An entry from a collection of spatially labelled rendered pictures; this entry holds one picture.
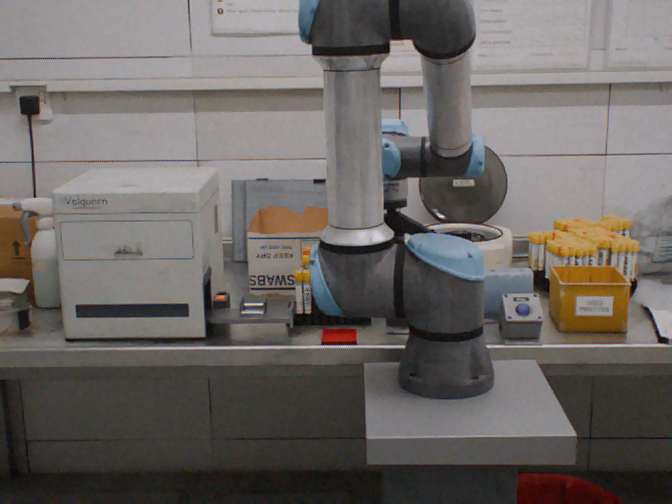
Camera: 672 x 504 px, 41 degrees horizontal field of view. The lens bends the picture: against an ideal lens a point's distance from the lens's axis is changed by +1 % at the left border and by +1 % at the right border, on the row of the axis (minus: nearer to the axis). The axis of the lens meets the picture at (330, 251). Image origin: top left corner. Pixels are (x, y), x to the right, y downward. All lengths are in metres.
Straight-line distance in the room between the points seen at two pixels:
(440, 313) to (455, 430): 0.18
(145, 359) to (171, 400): 0.79
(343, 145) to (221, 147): 1.04
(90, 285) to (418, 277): 0.71
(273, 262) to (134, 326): 0.39
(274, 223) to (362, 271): 0.95
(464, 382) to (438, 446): 0.15
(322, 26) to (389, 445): 0.59
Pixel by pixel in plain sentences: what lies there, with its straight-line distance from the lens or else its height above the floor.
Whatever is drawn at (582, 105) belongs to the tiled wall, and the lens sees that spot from 2.38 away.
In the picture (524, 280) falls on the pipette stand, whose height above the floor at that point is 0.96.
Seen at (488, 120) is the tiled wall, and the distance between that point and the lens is 2.33.
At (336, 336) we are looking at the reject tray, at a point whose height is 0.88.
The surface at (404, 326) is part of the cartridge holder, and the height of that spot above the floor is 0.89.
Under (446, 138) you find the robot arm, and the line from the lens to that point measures 1.53.
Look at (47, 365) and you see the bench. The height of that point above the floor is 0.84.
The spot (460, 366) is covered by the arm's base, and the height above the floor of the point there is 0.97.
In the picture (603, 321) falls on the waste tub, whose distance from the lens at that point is 1.84.
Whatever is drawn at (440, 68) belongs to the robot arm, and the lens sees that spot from 1.39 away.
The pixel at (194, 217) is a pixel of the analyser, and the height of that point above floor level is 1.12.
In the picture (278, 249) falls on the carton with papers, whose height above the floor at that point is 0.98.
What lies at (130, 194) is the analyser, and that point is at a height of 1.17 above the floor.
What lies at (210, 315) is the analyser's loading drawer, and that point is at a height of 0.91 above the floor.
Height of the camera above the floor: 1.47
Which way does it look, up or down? 14 degrees down
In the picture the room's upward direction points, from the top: 1 degrees counter-clockwise
